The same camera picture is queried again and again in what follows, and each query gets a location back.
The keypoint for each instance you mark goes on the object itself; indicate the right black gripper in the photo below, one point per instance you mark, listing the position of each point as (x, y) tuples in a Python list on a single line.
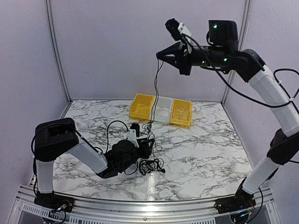
[(181, 60)]

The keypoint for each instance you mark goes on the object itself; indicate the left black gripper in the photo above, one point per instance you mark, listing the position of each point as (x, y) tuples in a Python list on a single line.
[(146, 151)]

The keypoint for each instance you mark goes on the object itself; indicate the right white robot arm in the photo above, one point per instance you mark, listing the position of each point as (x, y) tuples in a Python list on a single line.
[(222, 55)]

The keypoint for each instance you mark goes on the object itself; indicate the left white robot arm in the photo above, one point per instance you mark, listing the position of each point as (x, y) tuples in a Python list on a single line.
[(55, 138)]

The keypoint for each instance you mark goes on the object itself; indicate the left yellow plastic bin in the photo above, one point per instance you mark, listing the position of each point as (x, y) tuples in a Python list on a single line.
[(141, 106)]

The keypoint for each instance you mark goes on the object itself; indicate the yellow plastic bin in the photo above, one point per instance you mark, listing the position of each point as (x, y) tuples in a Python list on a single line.
[(181, 113), (141, 106)]

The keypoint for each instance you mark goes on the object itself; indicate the white plastic bin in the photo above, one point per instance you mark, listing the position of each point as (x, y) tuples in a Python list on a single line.
[(160, 110)]

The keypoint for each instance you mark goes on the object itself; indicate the right yellow plastic bin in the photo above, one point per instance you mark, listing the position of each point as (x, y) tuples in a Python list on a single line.
[(181, 113)]

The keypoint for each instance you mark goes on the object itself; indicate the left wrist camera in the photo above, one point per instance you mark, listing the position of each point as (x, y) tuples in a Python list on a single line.
[(134, 133)]

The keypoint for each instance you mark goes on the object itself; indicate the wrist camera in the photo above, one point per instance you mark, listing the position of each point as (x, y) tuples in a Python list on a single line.
[(179, 31), (134, 133)]

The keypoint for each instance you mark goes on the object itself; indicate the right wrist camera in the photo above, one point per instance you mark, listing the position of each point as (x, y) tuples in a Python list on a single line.
[(179, 31)]

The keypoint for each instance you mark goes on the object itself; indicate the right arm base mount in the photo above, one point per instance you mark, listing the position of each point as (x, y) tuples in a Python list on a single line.
[(241, 200)]

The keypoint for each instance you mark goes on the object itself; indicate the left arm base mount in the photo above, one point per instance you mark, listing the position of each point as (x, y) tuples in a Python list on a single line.
[(54, 201)]

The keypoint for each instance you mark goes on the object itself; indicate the aluminium front rail frame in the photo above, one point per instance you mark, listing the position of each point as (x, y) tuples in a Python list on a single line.
[(101, 211)]

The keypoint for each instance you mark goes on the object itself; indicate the left aluminium corner post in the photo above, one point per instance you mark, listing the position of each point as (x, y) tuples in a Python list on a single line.
[(54, 44)]

